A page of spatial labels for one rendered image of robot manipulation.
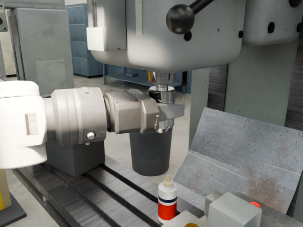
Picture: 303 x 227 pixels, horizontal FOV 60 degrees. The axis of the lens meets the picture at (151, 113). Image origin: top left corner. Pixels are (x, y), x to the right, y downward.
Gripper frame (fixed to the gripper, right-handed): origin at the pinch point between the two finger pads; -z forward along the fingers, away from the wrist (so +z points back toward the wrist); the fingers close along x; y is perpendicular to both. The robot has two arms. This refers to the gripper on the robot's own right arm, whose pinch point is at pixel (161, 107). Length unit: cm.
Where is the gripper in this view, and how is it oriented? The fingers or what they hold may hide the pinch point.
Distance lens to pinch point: 47.1
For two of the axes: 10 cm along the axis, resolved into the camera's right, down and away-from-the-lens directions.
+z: -9.2, 1.1, -3.7
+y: -0.1, 9.5, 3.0
